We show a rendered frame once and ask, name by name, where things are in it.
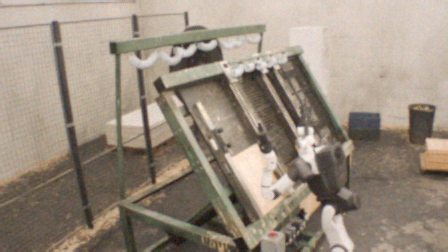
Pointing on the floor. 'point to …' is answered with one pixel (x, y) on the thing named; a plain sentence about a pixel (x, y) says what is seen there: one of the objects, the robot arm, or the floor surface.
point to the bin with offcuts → (421, 122)
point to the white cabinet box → (314, 52)
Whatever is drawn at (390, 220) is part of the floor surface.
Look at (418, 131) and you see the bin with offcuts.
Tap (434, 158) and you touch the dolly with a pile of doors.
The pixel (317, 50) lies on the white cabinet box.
